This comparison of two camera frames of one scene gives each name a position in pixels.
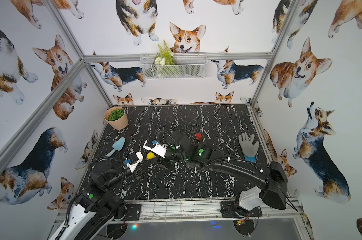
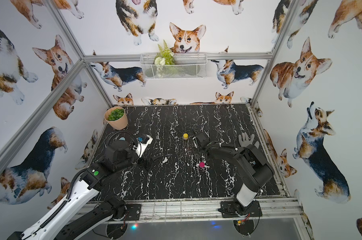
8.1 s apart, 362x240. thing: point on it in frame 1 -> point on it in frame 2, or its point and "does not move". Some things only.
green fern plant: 165,56 does not move
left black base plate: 133,212 does not move
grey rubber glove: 249,148 does not move
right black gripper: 162,163 -> 195,154
